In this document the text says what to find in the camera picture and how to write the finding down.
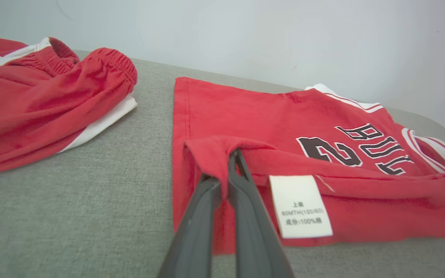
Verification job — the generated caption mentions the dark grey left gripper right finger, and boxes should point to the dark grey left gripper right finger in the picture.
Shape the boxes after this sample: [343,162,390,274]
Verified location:
[227,148,295,278]

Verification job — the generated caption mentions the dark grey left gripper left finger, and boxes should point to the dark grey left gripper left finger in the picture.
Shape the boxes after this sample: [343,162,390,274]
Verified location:
[157,174,222,278]

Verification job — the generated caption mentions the red Bulls jersey shirt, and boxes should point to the red Bulls jersey shirt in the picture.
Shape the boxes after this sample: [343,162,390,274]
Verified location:
[172,76,445,255]

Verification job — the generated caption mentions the red Bulls shorts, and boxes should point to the red Bulls shorts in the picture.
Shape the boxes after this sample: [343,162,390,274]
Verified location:
[0,37,138,174]

